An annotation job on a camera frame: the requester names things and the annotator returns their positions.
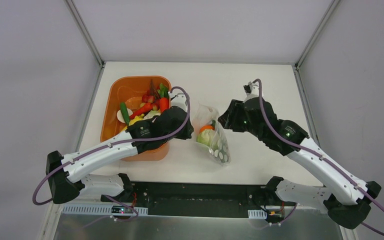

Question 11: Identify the orange fruit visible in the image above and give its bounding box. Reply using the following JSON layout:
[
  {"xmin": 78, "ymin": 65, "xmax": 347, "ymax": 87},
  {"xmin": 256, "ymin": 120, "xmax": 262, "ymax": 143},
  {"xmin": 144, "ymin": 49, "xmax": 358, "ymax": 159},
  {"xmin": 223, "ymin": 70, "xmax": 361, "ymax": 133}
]
[{"xmin": 199, "ymin": 124, "xmax": 215, "ymax": 133}]

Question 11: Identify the clear dotted zip bag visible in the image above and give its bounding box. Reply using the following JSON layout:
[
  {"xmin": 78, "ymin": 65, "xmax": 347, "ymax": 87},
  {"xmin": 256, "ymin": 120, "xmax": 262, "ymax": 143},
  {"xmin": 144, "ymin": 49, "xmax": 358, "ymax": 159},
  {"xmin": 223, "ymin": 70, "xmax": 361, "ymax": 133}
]
[{"xmin": 192, "ymin": 104, "xmax": 231, "ymax": 166}]

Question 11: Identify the long green cucumber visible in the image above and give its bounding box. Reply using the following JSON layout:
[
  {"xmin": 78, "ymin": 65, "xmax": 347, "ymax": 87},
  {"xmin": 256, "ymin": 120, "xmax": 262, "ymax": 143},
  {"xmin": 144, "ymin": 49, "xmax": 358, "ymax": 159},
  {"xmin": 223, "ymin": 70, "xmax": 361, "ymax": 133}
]
[{"xmin": 211, "ymin": 133, "xmax": 231, "ymax": 165}]

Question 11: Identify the red chili pepper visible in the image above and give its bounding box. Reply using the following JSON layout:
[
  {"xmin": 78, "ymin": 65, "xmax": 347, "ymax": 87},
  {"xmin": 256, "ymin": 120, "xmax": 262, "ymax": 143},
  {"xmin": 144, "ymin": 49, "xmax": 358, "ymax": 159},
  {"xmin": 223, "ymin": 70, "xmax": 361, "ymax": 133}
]
[{"xmin": 129, "ymin": 102, "xmax": 153, "ymax": 120}]

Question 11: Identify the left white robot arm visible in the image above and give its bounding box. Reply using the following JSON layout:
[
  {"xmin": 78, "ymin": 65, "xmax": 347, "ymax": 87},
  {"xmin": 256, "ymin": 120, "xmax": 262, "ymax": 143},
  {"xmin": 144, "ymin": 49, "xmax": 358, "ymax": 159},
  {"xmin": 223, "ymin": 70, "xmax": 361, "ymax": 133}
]
[{"xmin": 45, "ymin": 106, "xmax": 193, "ymax": 204}]

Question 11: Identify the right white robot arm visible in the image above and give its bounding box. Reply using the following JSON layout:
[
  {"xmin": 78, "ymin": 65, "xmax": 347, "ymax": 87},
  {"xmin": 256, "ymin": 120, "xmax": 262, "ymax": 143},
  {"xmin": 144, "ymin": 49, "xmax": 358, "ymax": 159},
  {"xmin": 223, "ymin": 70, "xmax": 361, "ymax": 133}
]
[{"xmin": 218, "ymin": 98, "xmax": 382, "ymax": 229}]

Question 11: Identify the orange carrot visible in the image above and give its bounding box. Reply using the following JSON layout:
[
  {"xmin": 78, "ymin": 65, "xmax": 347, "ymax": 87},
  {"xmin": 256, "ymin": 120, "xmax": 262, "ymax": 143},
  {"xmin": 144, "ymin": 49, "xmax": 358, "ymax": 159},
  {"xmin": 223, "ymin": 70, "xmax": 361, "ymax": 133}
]
[{"xmin": 159, "ymin": 97, "xmax": 170, "ymax": 113}]

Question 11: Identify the red radish bunch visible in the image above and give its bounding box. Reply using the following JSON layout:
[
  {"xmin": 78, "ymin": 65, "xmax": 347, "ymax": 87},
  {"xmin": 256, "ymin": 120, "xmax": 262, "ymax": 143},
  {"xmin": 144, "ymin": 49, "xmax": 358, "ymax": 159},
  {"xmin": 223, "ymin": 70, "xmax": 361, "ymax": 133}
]
[{"xmin": 140, "ymin": 94, "xmax": 160, "ymax": 111}]

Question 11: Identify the green lettuce leaf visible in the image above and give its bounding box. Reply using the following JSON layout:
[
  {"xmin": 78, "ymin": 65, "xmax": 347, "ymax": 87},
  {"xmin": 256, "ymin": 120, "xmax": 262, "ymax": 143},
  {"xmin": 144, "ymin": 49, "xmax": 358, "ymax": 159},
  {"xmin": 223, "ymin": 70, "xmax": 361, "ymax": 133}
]
[{"xmin": 157, "ymin": 83, "xmax": 170, "ymax": 99}]

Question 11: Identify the yellow pepper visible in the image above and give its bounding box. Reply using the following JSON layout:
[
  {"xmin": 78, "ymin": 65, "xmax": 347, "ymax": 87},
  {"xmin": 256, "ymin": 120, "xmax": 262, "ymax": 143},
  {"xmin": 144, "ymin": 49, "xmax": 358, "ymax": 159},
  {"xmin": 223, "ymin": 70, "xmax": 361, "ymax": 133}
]
[{"xmin": 121, "ymin": 114, "xmax": 144, "ymax": 132}]

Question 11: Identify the green chili pepper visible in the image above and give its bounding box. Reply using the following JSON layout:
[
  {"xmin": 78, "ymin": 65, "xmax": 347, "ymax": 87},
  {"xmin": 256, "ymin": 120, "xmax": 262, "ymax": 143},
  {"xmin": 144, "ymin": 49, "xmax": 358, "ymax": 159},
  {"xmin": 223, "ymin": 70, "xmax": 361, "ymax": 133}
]
[{"xmin": 119, "ymin": 102, "xmax": 130, "ymax": 125}]

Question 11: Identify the white mushroom slice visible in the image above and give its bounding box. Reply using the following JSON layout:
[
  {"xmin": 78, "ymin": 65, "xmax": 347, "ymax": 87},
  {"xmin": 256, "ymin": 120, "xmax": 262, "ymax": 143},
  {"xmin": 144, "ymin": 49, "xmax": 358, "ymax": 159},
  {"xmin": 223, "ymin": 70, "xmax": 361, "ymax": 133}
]
[{"xmin": 116, "ymin": 108, "xmax": 133, "ymax": 124}]

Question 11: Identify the orange plastic tub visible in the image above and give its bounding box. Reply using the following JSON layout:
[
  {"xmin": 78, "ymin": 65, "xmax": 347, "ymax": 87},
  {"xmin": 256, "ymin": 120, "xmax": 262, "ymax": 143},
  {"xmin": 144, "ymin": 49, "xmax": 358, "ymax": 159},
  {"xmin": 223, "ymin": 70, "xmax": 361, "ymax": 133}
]
[{"xmin": 100, "ymin": 75, "xmax": 173, "ymax": 163}]

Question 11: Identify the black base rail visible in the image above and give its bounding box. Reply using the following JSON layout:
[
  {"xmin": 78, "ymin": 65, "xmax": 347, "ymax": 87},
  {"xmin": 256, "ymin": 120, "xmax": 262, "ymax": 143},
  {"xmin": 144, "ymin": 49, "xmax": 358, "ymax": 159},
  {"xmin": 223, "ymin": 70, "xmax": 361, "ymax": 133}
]
[{"xmin": 99, "ymin": 180, "xmax": 296, "ymax": 220}]

